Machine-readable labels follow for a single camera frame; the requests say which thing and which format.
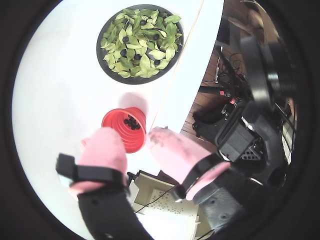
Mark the dark grey round bowl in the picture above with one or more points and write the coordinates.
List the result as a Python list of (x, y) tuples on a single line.
[(140, 81)]

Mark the grey laptop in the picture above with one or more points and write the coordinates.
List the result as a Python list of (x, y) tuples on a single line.
[(225, 31)]

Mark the pink padded gripper finger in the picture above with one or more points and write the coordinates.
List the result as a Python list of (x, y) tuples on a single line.
[(105, 150), (175, 155)]

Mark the dark green long leaf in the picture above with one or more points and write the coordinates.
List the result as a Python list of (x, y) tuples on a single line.
[(125, 62)]

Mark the white perforated box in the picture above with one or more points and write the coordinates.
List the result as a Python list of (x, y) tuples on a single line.
[(162, 200)]

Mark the heap of green leaves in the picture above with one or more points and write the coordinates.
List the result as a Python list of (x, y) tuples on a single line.
[(145, 63)]

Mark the thin pale wooden strip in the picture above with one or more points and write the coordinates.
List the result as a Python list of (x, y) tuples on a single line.
[(167, 92)]

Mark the red ribbed plastic cup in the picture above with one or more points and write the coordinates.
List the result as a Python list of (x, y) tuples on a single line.
[(115, 120)]

